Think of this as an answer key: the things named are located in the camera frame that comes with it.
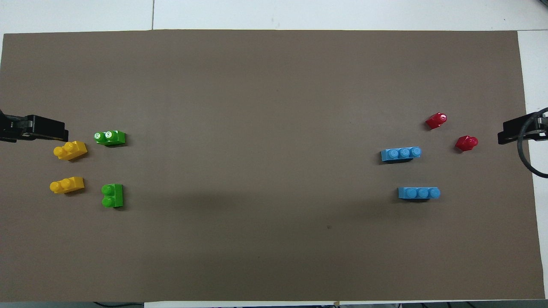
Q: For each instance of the yellow two-stud toy brick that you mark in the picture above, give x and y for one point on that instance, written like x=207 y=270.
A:
x=72 y=151
x=68 y=185

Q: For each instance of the red one-stud toy brick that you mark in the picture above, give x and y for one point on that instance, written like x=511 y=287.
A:
x=435 y=121
x=465 y=143

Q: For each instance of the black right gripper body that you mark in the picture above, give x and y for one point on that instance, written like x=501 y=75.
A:
x=540 y=128

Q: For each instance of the brown table mat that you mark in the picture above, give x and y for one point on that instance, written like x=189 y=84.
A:
x=274 y=128

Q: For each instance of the blue three-stud toy brick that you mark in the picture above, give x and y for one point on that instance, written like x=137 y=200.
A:
x=418 y=193
x=400 y=154

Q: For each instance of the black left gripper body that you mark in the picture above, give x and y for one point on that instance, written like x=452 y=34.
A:
x=13 y=128

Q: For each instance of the green two-stud toy brick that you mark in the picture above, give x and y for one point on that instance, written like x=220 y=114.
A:
x=112 y=138
x=113 y=195

